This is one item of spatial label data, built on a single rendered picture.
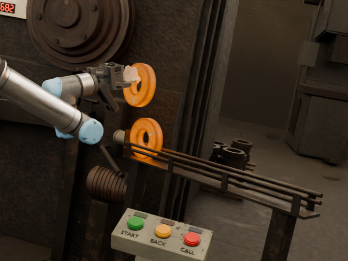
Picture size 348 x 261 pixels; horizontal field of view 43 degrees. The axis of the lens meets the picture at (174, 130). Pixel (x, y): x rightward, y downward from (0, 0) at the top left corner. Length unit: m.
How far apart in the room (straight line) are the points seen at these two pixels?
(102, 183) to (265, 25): 6.37
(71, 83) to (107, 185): 0.52
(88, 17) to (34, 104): 0.69
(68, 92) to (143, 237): 0.53
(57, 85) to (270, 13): 6.69
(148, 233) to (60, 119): 0.40
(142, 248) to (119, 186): 0.65
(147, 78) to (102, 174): 0.47
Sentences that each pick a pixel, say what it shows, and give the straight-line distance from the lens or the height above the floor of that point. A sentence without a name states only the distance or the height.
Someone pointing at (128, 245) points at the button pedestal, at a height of 0.56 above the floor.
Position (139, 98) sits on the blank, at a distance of 1.55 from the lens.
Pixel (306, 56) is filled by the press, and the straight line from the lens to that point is 5.76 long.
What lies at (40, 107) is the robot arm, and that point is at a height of 0.84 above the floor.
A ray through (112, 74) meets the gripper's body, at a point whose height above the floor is 0.93.
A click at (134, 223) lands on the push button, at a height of 0.61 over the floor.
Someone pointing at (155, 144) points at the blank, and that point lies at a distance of 1.60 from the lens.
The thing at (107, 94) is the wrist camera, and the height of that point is 0.87.
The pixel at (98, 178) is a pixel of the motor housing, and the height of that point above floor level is 0.50.
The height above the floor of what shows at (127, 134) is 0.70.
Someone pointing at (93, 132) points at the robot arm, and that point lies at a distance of 1.30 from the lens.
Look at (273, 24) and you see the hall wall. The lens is 7.86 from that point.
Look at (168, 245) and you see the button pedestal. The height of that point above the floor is 0.59.
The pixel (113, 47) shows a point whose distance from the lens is 1.87.
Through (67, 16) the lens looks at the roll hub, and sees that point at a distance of 1.85.
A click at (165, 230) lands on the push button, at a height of 0.61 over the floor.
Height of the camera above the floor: 1.06
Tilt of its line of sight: 11 degrees down
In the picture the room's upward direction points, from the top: 10 degrees clockwise
